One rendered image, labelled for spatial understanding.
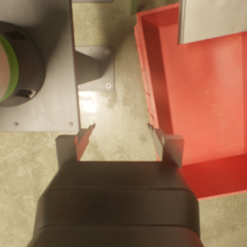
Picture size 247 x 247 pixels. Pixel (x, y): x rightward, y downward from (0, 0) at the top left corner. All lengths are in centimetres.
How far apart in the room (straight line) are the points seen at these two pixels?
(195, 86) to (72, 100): 54
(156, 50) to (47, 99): 48
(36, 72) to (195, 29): 34
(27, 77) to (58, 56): 7
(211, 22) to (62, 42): 31
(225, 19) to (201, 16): 6
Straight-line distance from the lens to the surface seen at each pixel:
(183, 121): 78
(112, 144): 138
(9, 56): 30
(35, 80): 36
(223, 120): 85
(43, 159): 157
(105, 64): 125
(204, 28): 47
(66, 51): 36
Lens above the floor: 126
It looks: 73 degrees down
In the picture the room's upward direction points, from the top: 179 degrees counter-clockwise
